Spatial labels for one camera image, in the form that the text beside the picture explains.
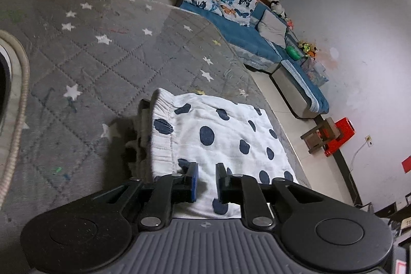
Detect grey star quilted table cover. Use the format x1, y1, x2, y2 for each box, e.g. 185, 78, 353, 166
0, 0, 313, 274

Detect white polka dot pants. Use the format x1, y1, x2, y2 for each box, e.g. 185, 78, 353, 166
124, 88, 312, 220

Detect grey cushion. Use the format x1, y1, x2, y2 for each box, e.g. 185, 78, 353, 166
256, 9, 288, 48

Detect blue sofa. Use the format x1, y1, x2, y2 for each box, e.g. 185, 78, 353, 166
128, 0, 331, 120

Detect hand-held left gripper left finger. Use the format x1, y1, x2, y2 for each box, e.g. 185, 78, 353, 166
93, 162, 199, 231

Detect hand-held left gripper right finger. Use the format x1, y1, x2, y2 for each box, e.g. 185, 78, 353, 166
215, 163, 325, 231

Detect white cable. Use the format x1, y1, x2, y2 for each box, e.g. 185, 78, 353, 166
350, 141, 368, 172

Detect black and white plush toy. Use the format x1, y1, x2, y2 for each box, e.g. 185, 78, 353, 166
270, 1, 286, 18

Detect yellow and black toy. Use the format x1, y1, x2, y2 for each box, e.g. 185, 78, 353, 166
298, 41, 317, 58

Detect clear plastic bag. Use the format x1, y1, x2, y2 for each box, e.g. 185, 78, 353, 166
302, 57, 330, 83

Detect small wooden stool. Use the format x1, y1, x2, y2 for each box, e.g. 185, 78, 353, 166
301, 117, 342, 154

